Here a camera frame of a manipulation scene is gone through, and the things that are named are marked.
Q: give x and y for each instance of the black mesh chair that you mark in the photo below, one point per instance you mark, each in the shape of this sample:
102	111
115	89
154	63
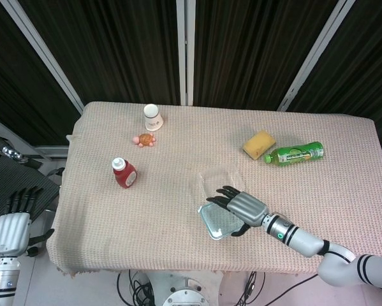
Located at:
18	175

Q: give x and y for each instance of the left silver-black robot hand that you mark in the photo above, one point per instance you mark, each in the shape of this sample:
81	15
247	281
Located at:
12	234

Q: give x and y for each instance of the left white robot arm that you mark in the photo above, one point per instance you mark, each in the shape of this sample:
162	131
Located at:
1	280

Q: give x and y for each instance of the white screen frame post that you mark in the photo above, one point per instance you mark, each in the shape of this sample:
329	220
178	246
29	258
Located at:
44	54
185	51
315	57

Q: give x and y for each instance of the right silver-black robot hand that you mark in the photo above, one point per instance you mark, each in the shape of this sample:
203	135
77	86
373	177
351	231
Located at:
246	208

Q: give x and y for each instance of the black bar with chrome joint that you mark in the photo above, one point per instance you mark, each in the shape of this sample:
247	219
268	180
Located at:
13	153

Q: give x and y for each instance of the blue translucent plastic lid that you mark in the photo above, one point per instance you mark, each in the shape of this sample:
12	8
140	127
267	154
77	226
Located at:
219	221

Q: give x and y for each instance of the green plastic drink bottle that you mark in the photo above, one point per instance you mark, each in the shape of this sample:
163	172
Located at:
296	154

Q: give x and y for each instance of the pink orange turtle toy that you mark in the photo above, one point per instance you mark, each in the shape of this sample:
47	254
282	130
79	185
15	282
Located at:
144	139

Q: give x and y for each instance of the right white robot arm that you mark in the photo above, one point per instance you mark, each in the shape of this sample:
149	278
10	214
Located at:
305	240

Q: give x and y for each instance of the white upturned paper cup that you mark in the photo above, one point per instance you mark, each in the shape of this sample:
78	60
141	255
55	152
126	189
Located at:
151	118

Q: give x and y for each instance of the pink waffle-weave tablecloth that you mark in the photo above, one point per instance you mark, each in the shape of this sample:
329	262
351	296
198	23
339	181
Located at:
146	229

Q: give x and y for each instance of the yellow sponge with dark pad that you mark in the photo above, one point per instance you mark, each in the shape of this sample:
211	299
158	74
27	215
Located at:
257	143

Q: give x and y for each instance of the clear plastic food container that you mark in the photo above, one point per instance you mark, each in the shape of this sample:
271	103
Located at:
217	180

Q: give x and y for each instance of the dark corrugated screen panel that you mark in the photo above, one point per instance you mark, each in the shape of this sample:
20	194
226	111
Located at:
251	51
15	89
363	70
114	48

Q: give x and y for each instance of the grey round robot base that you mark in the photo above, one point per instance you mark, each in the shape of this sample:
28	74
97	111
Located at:
186	291

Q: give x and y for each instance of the grey metal frame rail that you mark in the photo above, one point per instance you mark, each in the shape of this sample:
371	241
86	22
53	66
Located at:
47	152

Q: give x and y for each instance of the red ketchup squeeze bottle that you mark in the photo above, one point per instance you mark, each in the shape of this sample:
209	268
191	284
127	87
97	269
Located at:
125	175

